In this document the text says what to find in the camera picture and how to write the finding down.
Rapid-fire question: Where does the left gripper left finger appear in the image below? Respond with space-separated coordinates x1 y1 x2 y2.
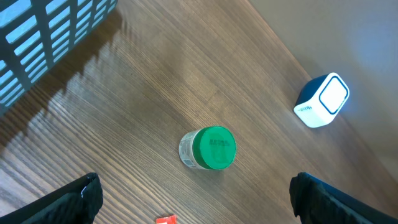
1 172 103 223

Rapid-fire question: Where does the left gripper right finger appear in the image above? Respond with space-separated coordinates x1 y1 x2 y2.
289 172 397 224

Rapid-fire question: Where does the green lid spice jar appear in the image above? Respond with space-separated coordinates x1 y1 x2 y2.
178 126 237 170

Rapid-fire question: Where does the grey plastic mesh basket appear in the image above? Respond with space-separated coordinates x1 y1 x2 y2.
1 0 118 114

